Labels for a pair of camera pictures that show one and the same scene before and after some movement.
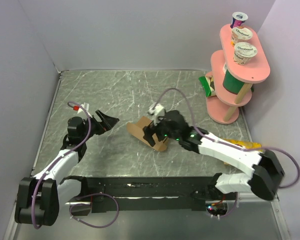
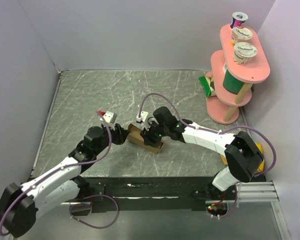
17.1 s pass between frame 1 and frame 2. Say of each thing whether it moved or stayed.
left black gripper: moved
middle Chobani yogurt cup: stayed
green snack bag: stayed
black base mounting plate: stayed
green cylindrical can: stayed
